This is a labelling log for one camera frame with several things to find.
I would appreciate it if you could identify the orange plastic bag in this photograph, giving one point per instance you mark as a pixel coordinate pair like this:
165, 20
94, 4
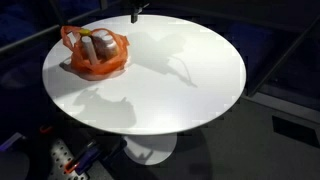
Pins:
100, 68

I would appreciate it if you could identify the white roll-on container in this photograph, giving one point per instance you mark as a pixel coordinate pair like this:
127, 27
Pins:
89, 49

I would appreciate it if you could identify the pale floor ledge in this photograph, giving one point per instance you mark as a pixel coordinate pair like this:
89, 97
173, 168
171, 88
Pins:
286, 106

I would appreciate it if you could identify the small red-orange clip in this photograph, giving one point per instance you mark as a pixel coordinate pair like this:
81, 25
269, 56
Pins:
46, 128

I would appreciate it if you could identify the grey perforated metal plate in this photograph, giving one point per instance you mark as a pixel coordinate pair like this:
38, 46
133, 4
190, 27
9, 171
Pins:
60, 156

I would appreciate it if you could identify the dark diagonal frame bar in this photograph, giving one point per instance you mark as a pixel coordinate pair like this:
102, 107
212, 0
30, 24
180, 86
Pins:
283, 56

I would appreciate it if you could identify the white table pedestal base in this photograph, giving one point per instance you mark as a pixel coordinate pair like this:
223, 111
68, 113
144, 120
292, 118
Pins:
150, 146

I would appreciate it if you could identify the grey metal railing bar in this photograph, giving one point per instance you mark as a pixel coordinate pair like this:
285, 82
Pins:
30, 38

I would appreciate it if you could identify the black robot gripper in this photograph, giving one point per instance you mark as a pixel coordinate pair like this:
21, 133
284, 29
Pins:
138, 4

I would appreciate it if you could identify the blue clamp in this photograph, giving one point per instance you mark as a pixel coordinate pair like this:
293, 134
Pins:
87, 159

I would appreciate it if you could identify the dark floor vent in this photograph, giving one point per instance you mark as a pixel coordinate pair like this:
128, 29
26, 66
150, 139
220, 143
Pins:
295, 130

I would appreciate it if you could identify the small yellow item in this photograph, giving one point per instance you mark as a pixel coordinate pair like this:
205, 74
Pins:
85, 32

